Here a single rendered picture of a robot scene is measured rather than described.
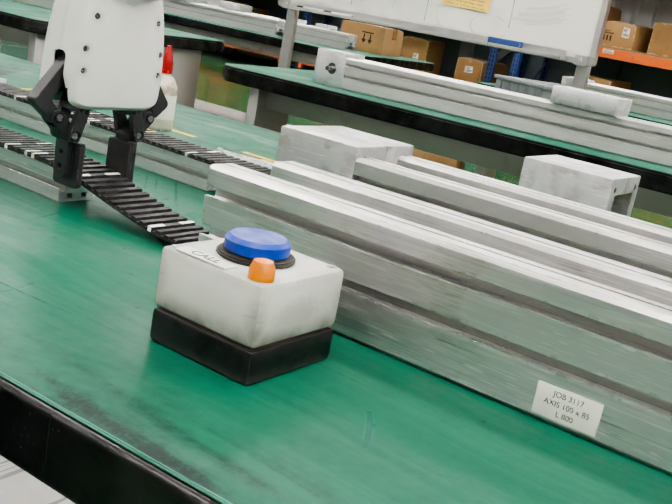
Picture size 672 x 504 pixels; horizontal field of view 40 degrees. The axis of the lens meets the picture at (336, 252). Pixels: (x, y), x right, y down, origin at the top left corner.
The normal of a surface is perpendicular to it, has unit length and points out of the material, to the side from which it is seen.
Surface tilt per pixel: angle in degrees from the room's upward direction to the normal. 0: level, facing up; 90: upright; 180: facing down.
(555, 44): 90
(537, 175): 90
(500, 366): 90
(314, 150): 90
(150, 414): 0
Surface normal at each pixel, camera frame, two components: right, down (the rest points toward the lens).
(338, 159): -0.58, 0.11
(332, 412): 0.18, -0.95
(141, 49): 0.83, 0.29
